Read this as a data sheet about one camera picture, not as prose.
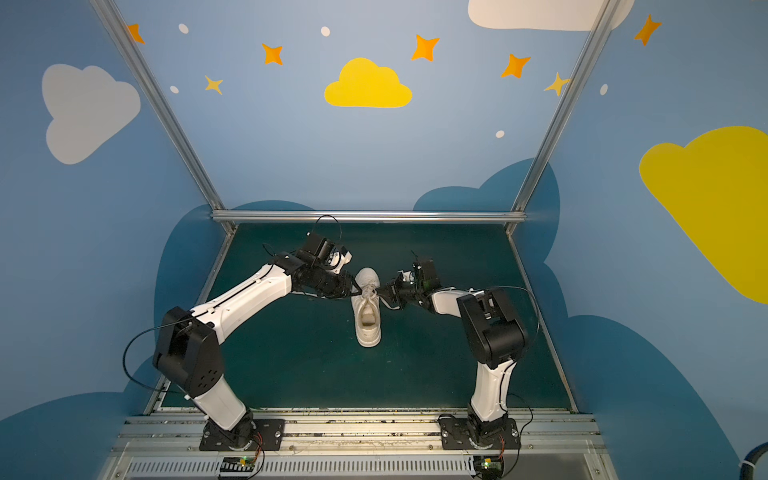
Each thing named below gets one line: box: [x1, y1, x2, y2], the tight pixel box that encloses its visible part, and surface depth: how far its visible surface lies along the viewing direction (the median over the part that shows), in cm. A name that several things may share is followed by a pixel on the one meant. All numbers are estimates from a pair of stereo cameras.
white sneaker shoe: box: [351, 268, 382, 348], surface depth 91 cm
